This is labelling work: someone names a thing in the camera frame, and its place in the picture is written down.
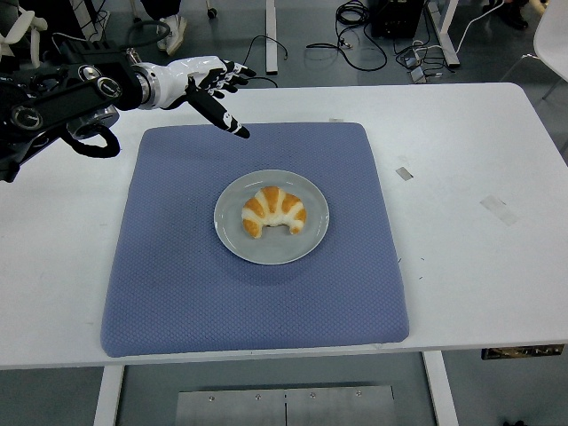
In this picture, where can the white office chair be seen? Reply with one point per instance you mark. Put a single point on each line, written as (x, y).
(22, 26)

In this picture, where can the person's dark foot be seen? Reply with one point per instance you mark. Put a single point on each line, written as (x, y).
(510, 13)

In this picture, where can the grey round plate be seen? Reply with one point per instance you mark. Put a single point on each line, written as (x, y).
(275, 250)

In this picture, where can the white desk leg with foot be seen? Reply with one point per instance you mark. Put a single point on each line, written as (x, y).
(446, 31)

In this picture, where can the narrow white desk leg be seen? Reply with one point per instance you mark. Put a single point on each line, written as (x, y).
(271, 35)

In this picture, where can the large clear tape piece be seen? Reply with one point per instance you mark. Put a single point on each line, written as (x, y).
(499, 210)

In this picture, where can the person's leg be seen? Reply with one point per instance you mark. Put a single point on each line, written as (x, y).
(162, 8)

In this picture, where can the grey floor power box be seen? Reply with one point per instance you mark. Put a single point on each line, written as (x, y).
(417, 75)

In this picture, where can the golden croissant bread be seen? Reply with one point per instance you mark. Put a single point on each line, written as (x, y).
(274, 204)

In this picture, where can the brown bracket under table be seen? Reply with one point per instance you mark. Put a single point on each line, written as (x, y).
(523, 352)

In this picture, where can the grey metal plate with screws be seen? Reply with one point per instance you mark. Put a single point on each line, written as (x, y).
(231, 408)

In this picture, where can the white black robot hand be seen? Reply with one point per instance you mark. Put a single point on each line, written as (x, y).
(177, 82)

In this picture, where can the white shell chair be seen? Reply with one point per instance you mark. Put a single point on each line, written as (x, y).
(552, 40)

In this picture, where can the black power adapter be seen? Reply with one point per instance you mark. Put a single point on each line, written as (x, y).
(409, 57)

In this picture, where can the white table leg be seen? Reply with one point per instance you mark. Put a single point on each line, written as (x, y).
(440, 390)
(108, 395)

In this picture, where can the blue quilted mat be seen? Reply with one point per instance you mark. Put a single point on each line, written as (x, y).
(177, 288)

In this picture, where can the small grey tape piece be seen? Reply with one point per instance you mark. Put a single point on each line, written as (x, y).
(404, 174)

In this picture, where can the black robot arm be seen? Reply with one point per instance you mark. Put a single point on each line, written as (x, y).
(66, 97)

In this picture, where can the black equipment box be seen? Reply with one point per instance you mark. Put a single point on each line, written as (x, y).
(397, 18)

